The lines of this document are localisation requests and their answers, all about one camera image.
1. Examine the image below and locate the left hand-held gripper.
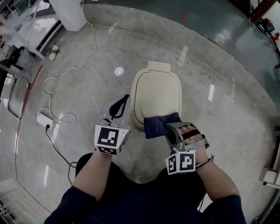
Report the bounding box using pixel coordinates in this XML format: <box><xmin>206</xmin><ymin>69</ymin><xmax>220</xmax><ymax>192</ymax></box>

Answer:
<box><xmin>94</xmin><ymin>94</ymin><xmax>132</xmax><ymax>156</ymax></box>

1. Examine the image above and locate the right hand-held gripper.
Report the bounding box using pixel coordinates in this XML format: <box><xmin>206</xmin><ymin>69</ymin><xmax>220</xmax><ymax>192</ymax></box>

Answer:
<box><xmin>165</xmin><ymin>122</ymin><xmax>210</xmax><ymax>175</ymax></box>

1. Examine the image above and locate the dark blue cloth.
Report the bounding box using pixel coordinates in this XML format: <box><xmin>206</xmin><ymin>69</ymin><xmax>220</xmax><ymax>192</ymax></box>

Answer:
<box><xmin>143</xmin><ymin>112</ymin><xmax>183</xmax><ymax>140</ymax></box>

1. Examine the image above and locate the beige plastic trash bin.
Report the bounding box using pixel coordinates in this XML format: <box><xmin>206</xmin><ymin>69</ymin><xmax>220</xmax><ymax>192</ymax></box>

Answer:
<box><xmin>130</xmin><ymin>60</ymin><xmax>183</xmax><ymax>133</ymax></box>

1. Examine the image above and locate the person's left forearm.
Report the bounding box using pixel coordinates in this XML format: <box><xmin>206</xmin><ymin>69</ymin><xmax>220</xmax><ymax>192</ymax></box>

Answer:
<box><xmin>73</xmin><ymin>150</ymin><xmax>113</xmax><ymax>202</ymax></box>

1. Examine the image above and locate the person's right forearm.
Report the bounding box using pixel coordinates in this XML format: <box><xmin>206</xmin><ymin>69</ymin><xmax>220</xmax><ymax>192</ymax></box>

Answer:
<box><xmin>194</xmin><ymin>148</ymin><xmax>241</xmax><ymax>202</ymax></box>

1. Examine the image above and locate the person's right hand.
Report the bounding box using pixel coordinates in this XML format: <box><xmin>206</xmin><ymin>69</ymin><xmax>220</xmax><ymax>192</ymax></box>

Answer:
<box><xmin>178</xmin><ymin>124</ymin><xmax>203</xmax><ymax>147</ymax></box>

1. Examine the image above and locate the person's dark blue clothing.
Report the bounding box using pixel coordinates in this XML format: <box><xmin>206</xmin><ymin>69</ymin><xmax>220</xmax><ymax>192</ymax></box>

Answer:
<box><xmin>43</xmin><ymin>152</ymin><xmax>248</xmax><ymax>224</ymax></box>

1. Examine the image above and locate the white power strip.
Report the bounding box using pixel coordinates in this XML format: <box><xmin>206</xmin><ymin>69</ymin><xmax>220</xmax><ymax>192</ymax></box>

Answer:
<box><xmin>36</xmin><ymin>111</ymin><xmax>54</xmax><ymax>127</ymax></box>

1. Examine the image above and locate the grey shelf unit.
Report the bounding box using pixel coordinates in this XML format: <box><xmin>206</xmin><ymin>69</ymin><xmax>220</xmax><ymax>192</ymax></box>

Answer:
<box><xmin>259</xmin><ymin>129</ymin><xmax>280</xmax><ymax>188</ymax></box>

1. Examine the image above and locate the small white floor object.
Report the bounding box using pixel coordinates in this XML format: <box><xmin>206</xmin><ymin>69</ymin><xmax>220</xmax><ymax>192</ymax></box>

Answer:
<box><xmin>48</xmin><ymin>45</ymin><xmax>61</xmax><ymax>61</ymax></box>

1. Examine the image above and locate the grey bin with black liner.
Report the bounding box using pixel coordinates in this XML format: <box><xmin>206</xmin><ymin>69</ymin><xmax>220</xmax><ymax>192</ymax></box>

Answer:
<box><xmin>13</xmin><ymin>45</ymin><xmax>26</xmax><ymax>70</ymax></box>

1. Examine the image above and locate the black mesh waste bin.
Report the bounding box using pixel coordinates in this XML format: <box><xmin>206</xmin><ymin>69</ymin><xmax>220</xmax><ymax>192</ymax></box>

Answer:
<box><xmin>6</xmin><ymin>45</ymin><xmax>17</xmax><ymax>64</ymax></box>

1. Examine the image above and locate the white square pillar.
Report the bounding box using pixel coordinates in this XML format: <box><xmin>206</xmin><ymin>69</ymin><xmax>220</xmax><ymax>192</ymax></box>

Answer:
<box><xmin>48</xmin><ymin>0</ymin><xmax>86</xmax><ymax>32</ymax></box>

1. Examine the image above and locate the red and teal vacuum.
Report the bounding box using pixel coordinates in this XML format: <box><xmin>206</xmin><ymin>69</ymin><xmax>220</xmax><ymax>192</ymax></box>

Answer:
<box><xmin>258</xmin><ymin>17</ymin><xmax>275</xmax><ymax>33</ymax></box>

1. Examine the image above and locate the thin wrist bracelet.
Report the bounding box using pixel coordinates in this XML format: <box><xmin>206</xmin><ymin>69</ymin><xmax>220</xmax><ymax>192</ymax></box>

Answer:
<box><xmin>194</xmin><ymin>154</ymin><xmax>215</xmax><ymax>169</ymax></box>

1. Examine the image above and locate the black cable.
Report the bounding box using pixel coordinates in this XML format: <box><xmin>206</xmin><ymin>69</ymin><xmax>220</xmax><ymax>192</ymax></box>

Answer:
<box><xmin>45</xmin><ymin>124</ymin><xmax>78</xmax><ymax>186</ymax></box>

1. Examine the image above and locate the white cable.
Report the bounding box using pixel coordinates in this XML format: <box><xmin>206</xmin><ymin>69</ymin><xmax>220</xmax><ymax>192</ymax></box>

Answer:
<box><xmin>41</xmin><ymin>0</ymin><xmax>97</xmax><ymax>125</ymax></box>

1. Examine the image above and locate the white wire rack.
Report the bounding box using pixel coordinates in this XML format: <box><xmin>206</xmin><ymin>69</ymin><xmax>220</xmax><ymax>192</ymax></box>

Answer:
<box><xmin>0</xmin><ymin>192</ymin><xmax>17</xmax><ymax>224</ymax></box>

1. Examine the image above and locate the brown wooden post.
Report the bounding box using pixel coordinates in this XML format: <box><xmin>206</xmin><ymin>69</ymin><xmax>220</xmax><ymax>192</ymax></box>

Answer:
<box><xmin>250</xmin><ymin>0</ymin><xmax>278</xmax><ymax>22</ymax></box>

